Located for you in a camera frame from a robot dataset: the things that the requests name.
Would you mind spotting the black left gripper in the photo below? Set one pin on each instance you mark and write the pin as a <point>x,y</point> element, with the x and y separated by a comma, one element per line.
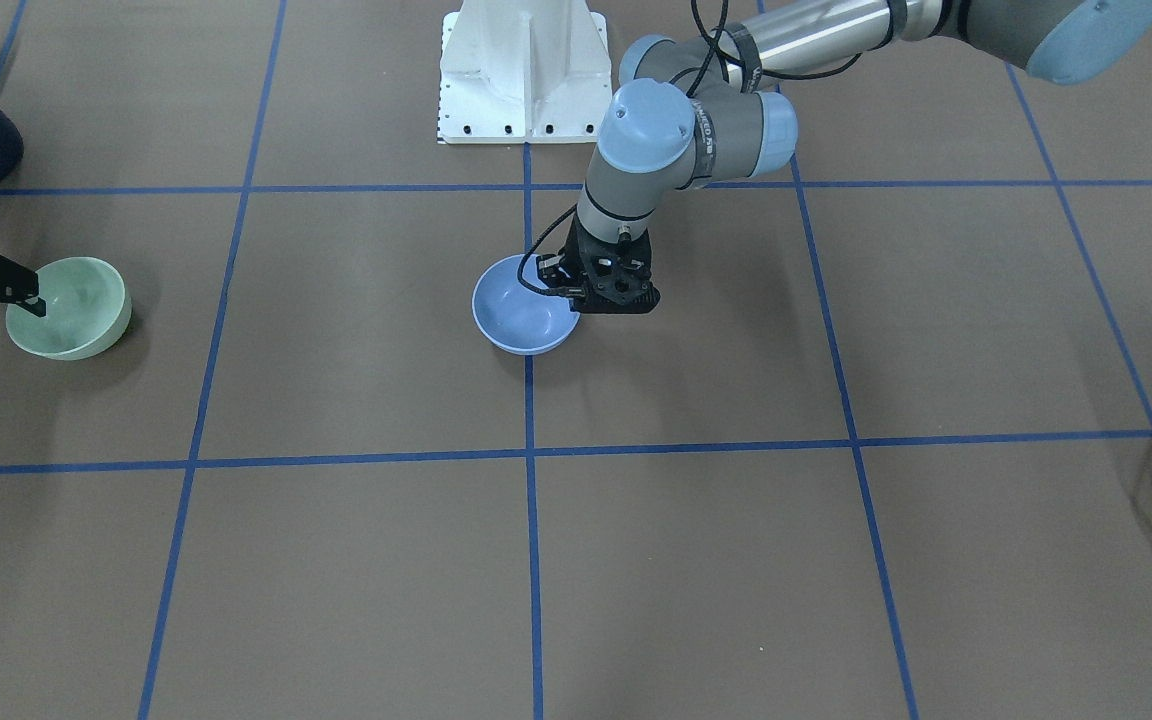
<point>574,251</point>

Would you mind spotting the blue bowl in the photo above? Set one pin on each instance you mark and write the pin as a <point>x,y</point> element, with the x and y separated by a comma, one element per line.
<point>518,320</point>

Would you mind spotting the green bowl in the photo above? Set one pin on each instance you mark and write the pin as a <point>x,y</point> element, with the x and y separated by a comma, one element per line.
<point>88,309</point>

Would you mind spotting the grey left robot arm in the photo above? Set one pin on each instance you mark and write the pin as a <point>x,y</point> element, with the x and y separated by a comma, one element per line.
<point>690,113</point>

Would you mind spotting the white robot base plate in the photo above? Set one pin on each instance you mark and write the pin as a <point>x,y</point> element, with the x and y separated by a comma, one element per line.
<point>523,72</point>

